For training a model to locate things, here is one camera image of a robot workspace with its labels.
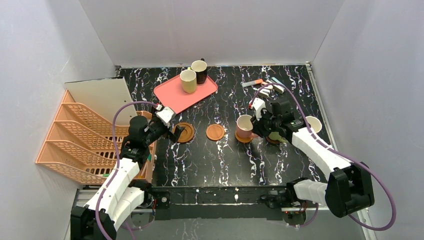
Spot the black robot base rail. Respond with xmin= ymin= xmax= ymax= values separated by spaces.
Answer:
xmin=71 ymin=185 xmax=369 ymax=233

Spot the yellow-green mug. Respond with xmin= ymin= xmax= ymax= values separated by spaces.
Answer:
xmin=179 ymin=69 xmax=197 ymax=94

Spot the white board sheet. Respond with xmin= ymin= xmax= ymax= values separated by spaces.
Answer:
xmin=64 ymin=77 xmax=133 ymax=122

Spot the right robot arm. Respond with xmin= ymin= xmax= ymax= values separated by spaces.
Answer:
xmin=248 ymin=98 xmax=375 ymax=218

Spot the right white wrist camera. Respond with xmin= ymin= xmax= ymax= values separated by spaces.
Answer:
xmin=248 ymin=97 xmax=266 ymax=121

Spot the pink serving tray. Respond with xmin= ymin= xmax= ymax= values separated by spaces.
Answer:
xmin=153 ymin=75 xmax=218 ymax=114

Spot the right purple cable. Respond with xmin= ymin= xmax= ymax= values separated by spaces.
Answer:
xmin=248 ymin=82 xmax=397 ymax=231

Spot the black mug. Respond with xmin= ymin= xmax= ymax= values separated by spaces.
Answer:
xmin=190 ymin=58 xmax=208 ymax=85

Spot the brown grooved wooden coaster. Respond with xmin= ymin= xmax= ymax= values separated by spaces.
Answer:
xmin=173 ymin=122 xmax=195 ymax=143

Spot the light wooden coaster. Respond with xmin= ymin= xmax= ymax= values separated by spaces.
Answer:
xmin=235 ymin=131 xmax=255 ymax=144

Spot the plain brown coaster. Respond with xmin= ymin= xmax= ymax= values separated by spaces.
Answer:
xmin=206 ymin=123 xmax=226 ymax=141

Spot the orange white marker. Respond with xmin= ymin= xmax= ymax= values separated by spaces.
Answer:
xmin=241 ymin=78 xmax=263 ymax=88

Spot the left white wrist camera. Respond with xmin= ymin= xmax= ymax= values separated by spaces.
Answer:
xmin=156 ymin=106 xmax=176 ymax=128

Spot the green mug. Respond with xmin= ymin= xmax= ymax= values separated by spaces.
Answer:
xmin=268 ymin=132 xmax=288 ymax=143

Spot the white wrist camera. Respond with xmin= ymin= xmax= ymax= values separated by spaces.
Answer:
xmin=248 ymin=97 xmax=266 ymax=121
xmin=156 ymin=106 xmax=176 ymax=128

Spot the pink mug large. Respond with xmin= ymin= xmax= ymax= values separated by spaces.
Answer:
xmin=306 ymin=116 xmax=323 ymax=133

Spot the orange desk organiser box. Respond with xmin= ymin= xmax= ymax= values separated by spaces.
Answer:
xmin=128 ymin=115 xmax=160 ymax=169

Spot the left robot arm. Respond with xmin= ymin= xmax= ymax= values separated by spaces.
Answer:
xmin=70 ymin=115 xmax=184 ymax=240

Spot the dark brown wooden coaster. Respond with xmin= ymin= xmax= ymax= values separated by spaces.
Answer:
xmin=265 ymin=136 xmax=281 ymax=145

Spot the orange file rack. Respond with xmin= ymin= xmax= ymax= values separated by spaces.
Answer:
xmin=35 ymin=91 xmax=129 ymax=185

